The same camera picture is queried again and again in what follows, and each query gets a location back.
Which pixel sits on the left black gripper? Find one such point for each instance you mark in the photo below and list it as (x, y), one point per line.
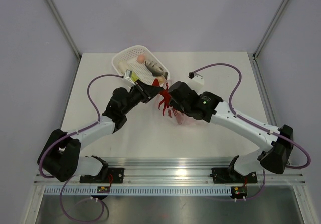
(147, 92)

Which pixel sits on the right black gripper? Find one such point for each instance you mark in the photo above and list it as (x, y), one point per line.
(173, 103)

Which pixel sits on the red toy lobster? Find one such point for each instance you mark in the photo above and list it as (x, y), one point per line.
(163, 99)

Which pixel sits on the clear zip top bag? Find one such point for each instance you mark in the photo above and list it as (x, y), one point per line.
(182, 119)

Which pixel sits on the white plastic basket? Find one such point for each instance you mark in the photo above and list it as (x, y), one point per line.
(130, 56)

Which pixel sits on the green toy leek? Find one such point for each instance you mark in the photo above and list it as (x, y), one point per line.
(123, 66)

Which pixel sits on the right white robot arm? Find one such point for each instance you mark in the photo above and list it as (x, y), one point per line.
(274, 143)

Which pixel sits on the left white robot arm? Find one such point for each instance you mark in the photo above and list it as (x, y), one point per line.
(60, 157)

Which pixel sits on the grey toy fish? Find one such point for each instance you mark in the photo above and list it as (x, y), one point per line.
(156, 70)

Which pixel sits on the pink toy egg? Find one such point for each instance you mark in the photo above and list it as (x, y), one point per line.
(141, 58)

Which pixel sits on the right small circuit board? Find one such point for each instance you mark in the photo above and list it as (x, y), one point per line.
(239, 192)

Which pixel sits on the small circuit board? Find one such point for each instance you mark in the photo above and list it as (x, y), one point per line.
(239, 192)
(103, 189)

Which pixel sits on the left small circuit board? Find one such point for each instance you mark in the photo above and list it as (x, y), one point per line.
(103, 189)

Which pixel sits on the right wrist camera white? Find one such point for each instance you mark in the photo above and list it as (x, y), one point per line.
(196, 82)

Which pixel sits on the right aluminium frame post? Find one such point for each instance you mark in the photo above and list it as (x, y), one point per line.
(271, 27)

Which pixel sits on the aluminium frame post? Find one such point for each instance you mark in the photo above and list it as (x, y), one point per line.
(62, 26)
(271, 27)

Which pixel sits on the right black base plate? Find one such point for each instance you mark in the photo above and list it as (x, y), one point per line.
(222, 175)

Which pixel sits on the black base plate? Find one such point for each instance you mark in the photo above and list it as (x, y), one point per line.
(222, 175)
(115, 175)

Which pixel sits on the aluminium mounting rail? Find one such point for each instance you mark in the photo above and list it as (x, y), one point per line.
(179, 171)

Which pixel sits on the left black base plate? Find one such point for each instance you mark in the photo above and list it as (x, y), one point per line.
(115, 175)

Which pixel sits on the white slotted cable duct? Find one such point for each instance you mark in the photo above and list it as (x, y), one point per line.
(141, 190)

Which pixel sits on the left aluminium frame post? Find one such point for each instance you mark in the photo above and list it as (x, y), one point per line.
(62, 26)

